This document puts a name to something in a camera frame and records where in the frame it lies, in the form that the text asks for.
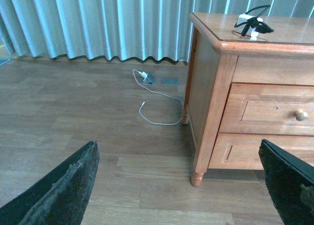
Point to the closed floor socket cover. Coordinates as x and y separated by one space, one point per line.
170 81

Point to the open floor socket box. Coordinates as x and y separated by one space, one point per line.
148 78

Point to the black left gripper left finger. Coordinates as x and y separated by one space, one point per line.
60 197

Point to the round wooden drawer knob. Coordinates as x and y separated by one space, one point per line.
301 115

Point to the wooden drawer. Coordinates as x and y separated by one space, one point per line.
241 151
268 109

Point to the wooden nightstand cabinet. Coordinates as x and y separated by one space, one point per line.
220 57

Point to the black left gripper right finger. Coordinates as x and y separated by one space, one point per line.
290 182

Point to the pale pleated curtain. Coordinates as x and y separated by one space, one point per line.
118 28

